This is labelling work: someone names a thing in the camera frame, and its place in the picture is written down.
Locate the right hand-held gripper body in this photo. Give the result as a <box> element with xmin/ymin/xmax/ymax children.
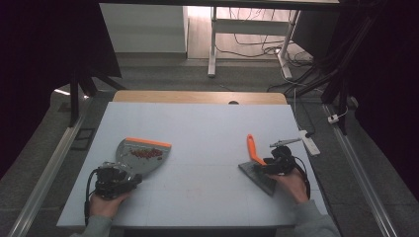
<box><xmin>269</xmin><ymin>137</ymin><xmax>302</xmax><ymax>177</ymax></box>

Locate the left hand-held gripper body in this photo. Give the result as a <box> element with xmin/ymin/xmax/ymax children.
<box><xmin>94</xmin><ymin>161</ymin><xmax>133</xmax><ymax>200</ymax></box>

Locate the brush with orange handle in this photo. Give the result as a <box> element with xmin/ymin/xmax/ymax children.
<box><xmin>237</xmin><ymin>133</ymin><xmax>279</xmax><ymax>198</ymax></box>

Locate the grey dustpan with orange edge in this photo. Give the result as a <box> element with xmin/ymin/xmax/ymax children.
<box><xmin>115</xmin><ymin>136</ymin><xmax>173</xmax><ymax>179</ymax></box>

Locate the pile of red beans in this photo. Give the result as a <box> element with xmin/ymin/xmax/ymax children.
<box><xmin>129</xmin><ymin>147</ymin><xmax>165</xmax><ymax>161</ymax></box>

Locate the person's left hand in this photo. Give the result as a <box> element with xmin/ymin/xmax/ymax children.
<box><xmin>88</xmin><ymin>192</ymin><xmax>131</xmax><ymax>220</ymax></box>

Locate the white power strip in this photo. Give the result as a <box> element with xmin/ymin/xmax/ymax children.
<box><xmin>298</xmin><ymin>129</ymin><xmax>321</xmax><ymax>157</ymax></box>

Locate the pale blue table board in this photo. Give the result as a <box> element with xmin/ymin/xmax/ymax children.
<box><xmin>56</xmin><ymin>101</ymin><xmax>329</xmax><ymax>229</ymax></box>

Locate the black metal stand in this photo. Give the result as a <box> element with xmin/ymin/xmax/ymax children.
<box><xmin>67</xmin><ymin>70</ymin><xmax>127</xmax><ymax>127</ymax></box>
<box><xmin>286</xmin><ymin>16</ymin><xmax>379</xmax><ymax>136</ymax></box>

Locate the wooden table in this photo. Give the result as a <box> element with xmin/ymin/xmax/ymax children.
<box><xmin>112</xmin><ymin>90</ymin><xmax>289</xmax><ymax>106</ymax></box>

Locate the dark curtain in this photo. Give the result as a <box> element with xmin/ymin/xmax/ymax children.
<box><xmin>339</xmin><ymin>0</ymin><xmax>419</xmax><ymax>198</ymax></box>
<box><xmin>0</xmin><ymin>0</ymin><xmax>123</xmax><ymax>179</ymax></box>

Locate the white panel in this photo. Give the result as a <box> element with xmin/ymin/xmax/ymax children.
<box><xmin>99</xmin><ymin>3</ymin><xmax>189</xmax><ymax>53</ymax></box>

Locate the left hand-held gripper black cable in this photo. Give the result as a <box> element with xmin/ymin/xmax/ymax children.
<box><xmin>83</xmin><ymin>167</ymin><xmax>102</xmax><ymax>226</ymax></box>

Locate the hand-held gripper black cable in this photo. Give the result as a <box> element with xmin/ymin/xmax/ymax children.
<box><xmin>83</xmin><ymin>167</ymin><xmax>102</xmax><ymax>226</ymax></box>
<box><xmin>293</xmin><ymin>155</ymin><xmax>312</xmax><ymax>200</ymax></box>

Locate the right hand-held gripper black cable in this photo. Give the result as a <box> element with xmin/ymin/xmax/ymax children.
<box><xmin>293</xmin><ymin>155</ymin><xmax>312</xmax><ymax>200</ymax></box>

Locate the black power cable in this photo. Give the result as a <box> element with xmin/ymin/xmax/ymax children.
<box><xmin>297</xmin><ymin>98</ymin><xmax>315</xmax><ymax>138</ymax></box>

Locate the aluminium floor rail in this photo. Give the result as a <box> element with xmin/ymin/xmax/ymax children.
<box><xmin>320</xmin><ymin>103</ymin><xmax>398</xmax><ymax>237</ymax></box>
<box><xmin>8</xmin><ymin>98</ymin><xmax>95</xmax><ymax>237</ymax></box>

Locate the tangle of floor cables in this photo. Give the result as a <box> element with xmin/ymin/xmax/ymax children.
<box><xmin>215</xmin><ymin>8</ymin><xmax>314</xmax><ymax>67</ymax></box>

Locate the white desk frame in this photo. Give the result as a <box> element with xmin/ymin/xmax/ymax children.
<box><xmin>207</xmin><ymin>6</ymin><xmax>301</xmax><ymax>80</ymax></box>

